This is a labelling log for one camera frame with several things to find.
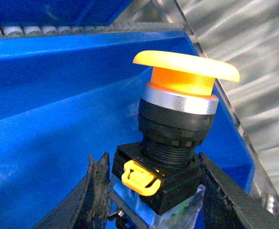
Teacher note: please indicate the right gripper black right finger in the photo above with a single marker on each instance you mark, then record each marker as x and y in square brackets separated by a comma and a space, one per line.
[226, 205]

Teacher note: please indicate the empty blue middle bin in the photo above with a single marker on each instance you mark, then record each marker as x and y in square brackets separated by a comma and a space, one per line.
[60, 12]

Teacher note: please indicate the yellow mushroom push button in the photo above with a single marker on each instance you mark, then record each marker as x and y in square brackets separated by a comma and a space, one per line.
[157, 181]

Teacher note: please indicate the blue right ribbed bin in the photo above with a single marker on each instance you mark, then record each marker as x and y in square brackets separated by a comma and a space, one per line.
[63, 98]

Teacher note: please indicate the white roller track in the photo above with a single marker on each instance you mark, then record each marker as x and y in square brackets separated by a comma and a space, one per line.
[39, 31]

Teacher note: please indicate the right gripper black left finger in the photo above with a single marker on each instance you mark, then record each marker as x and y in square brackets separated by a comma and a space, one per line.
[86, 206]

